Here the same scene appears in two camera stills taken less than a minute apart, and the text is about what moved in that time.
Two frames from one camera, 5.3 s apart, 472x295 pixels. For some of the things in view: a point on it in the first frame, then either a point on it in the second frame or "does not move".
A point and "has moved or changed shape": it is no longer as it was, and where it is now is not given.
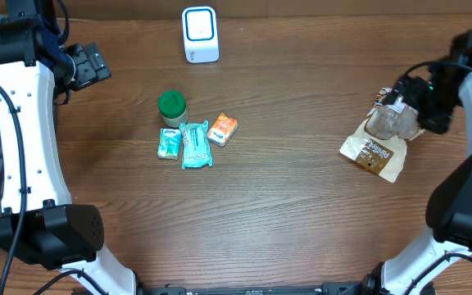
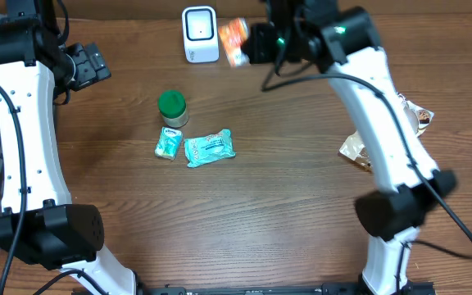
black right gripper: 413,86 -> 258,47
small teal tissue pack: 170,142 does not move
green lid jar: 173,108 does not move
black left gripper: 93,67 does not move
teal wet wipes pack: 196,145 has moved or changed shape
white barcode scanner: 200,34 does not move
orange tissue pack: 222,130 -> 233,34
